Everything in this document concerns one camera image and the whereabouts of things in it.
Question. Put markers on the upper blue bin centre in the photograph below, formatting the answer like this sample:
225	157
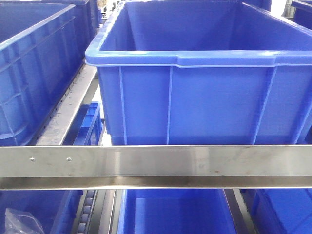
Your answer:
190	72

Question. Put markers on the blue plastic bin middle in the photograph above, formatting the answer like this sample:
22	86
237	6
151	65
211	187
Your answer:
175	211

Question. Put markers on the blue plastic bin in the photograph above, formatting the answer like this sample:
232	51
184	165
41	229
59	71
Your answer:
54	209
280	211
175	211

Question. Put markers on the roller track strip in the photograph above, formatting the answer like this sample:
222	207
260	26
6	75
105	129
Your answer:
86	212

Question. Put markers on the upper blue bin left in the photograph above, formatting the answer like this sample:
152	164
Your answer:
39	57

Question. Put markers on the blue plastic bin left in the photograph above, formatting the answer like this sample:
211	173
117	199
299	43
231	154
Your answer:
54	209

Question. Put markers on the blue plastic bin right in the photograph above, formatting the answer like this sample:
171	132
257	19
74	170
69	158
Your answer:
280	211

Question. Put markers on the clear plastic bag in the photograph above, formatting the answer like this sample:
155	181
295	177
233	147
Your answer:
19	222

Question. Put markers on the perforated steel divider rail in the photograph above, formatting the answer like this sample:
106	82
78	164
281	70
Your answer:
80	92

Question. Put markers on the upper steel shelf rail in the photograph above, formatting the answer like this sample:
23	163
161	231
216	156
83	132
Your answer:
125	167

